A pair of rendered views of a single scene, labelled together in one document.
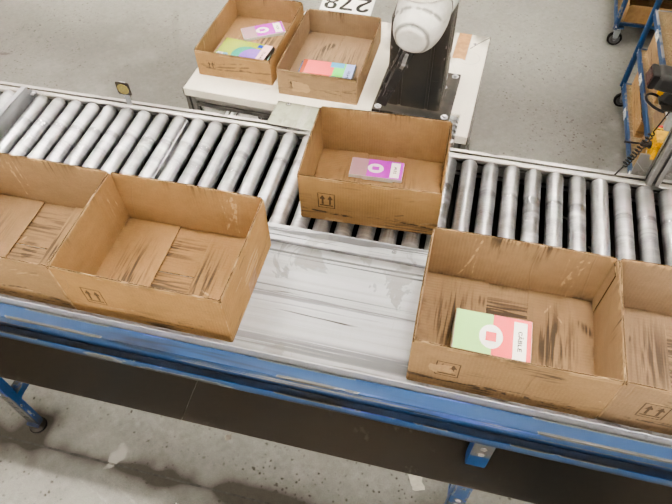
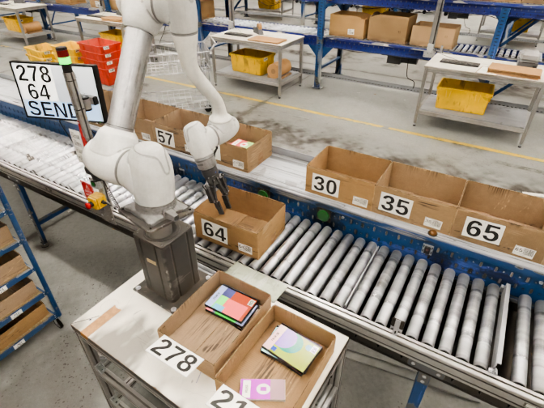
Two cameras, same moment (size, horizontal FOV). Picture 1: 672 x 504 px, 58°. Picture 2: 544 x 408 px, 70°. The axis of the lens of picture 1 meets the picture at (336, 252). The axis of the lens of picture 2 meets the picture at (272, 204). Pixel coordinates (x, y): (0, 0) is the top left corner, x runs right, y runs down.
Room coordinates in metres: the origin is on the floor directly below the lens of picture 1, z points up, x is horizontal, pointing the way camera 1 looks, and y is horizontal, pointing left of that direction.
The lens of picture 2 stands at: (2.77, 0.49, 2.08)
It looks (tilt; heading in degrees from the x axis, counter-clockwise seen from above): 35 degrees down; 196
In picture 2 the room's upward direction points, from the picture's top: straight up
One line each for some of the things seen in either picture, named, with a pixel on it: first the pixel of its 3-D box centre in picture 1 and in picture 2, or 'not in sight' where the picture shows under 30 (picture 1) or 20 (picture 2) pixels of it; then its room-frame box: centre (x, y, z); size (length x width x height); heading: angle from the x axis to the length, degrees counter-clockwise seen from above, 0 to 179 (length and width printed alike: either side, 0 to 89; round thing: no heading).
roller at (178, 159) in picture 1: (170, 173); (356, 273); (1.36, 0.51, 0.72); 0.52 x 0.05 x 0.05; 165
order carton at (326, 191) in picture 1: (376, 169); (240, 219); (1.24, -0.12, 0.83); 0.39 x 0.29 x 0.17; 77
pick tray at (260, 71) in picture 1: (252, 37); (278, 363); (1.98, 0.28, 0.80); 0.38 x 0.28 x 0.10; 163
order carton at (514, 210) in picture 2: not in sight; (501, 218); (1.06, 1.14, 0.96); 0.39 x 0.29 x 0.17; 75
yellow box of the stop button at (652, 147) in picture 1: (650, 141); (100, 202); (1.31, -0.94, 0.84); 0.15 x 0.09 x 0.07; 75
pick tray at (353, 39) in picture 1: (331, 54); (217, 319); (1.85, -0.01, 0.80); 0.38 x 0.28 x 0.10; 164
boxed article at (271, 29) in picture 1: (263, 31); (262, 390); (2.07, 0.25, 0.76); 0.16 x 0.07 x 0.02; 105
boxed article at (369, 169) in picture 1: (376, 170); not in sight; (1.31, -0.13, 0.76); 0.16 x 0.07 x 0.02; 77
